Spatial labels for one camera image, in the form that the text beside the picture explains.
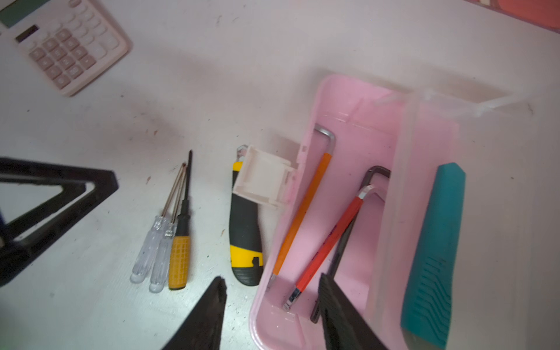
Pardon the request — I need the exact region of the pink plastic tool box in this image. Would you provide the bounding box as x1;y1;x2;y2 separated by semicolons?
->
233;75;559;349

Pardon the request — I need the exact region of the black yellow utility knife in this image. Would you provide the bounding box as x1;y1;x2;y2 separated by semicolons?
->
229;145;265;287

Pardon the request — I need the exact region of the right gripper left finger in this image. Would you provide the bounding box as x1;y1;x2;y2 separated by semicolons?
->
163;276;227;349

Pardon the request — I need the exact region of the orange sleeve hex key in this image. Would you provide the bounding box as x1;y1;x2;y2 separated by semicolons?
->
266;123;336;290

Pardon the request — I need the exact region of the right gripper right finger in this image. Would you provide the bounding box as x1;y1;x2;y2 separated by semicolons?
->
319;274;386;349

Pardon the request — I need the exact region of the clear handle screwdriver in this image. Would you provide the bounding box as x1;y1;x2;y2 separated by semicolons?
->
130;163;186;284
149;174;185;293

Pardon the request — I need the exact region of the pink calculator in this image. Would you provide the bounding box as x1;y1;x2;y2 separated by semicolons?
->
1;0;131;97

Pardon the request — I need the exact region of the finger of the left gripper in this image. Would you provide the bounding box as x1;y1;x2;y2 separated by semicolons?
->
1;157;119;287

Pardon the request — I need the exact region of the yellow handle screwdriver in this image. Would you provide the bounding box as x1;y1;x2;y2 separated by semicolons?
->
168;150;193;290

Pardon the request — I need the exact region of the teal utility knife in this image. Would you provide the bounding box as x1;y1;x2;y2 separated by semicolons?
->
400;163;466;349

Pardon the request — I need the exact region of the red sleeve hex key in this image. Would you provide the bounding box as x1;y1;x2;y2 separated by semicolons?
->
282;185;377;311

